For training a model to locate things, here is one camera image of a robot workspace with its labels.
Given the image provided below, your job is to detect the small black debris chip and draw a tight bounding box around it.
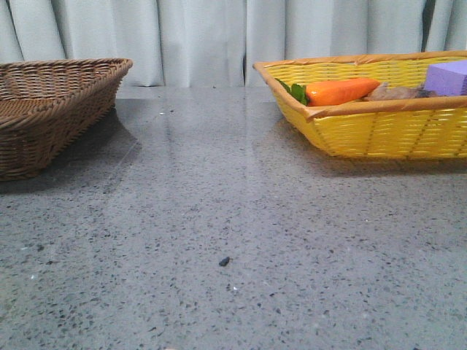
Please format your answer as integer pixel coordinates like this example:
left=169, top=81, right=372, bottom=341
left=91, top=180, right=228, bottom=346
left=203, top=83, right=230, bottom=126
left=218, top=257, right=231, bottom=267

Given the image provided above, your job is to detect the orange toy carrot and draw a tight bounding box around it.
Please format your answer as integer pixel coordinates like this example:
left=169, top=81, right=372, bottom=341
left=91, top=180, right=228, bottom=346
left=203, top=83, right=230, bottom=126
left=277, top=77, right=381, bottom=106

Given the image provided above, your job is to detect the white curtain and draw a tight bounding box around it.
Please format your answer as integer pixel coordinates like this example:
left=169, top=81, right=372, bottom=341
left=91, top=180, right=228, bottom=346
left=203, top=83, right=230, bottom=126
left=1, top=1, right=466, bottom=88

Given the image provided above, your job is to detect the brown ginger root toy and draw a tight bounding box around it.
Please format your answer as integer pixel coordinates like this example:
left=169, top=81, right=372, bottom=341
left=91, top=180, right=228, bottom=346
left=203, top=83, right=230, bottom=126
left=363, top=82, right=439, bottom=101

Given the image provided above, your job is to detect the brown wicker basket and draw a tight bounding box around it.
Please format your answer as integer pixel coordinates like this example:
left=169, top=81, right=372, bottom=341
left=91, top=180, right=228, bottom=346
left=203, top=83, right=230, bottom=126
left=1, top=58, right=133, bottom=181

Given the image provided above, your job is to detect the yellow woven basket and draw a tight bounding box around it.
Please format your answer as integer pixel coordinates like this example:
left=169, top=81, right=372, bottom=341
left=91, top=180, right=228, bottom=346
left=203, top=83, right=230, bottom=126
left=253, top=50, right=466, bottom=159

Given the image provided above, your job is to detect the purple foam block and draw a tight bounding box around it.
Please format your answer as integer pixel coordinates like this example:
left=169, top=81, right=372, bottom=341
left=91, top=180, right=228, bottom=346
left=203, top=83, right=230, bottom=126
left=424, top=60, right=466, bottom=96

